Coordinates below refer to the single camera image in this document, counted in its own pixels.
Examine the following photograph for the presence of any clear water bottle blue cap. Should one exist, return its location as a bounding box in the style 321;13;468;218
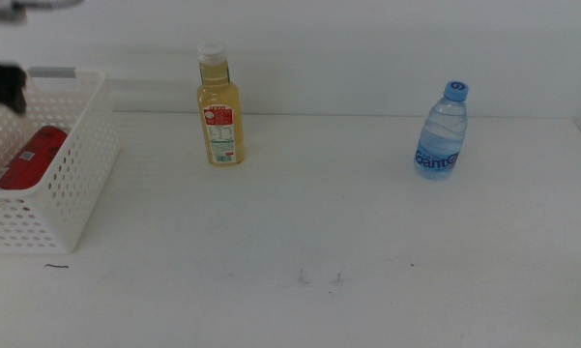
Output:
413;80;470;182

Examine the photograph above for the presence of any red soda can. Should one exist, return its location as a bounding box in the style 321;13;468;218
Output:
0;125;70;191

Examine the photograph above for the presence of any white perforated plastic basket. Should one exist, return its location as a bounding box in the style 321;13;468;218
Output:
0;67;122;255

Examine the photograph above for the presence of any yellow juice bottle white cap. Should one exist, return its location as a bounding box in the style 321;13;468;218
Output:
195;41;247;167

